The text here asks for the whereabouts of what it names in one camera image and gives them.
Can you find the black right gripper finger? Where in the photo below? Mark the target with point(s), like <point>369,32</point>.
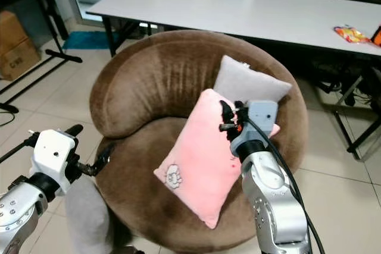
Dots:
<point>226,127</point>
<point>226,111</point>

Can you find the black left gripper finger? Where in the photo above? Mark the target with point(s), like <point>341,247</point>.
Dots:
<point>74,130</point>
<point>106,157</point>

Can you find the pink pillow with sheep print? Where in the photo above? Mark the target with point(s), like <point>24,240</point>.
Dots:
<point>205,153</point>

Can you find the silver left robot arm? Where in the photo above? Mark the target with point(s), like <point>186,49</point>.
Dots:
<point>18,218</point>

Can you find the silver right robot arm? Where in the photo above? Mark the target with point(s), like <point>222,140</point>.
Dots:
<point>274,200</point>

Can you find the grey pillow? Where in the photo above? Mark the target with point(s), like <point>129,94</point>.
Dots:
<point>247,80</point>

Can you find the brown round velvet sofa chair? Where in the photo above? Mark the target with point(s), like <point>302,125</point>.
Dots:
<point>155,75</point>

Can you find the blue floor mat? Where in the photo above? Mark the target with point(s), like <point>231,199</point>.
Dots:
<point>86,40</point>

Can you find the black metal rack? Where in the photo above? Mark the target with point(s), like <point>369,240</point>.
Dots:
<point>65,56</point>

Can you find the printed cardboard box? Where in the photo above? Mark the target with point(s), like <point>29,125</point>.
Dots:
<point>21,60</point>

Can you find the plain cardboard box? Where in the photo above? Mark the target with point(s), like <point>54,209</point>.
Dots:
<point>12,28</point>

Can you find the orange snack packet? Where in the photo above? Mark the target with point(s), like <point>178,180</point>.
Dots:
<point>351,34</point>

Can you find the orange object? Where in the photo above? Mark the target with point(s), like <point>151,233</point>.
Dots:
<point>377,35</point>

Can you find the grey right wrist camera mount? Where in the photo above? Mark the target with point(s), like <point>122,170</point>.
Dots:
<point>262,120</point>

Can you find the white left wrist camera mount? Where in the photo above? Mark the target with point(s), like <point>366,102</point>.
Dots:
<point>53,156</point>

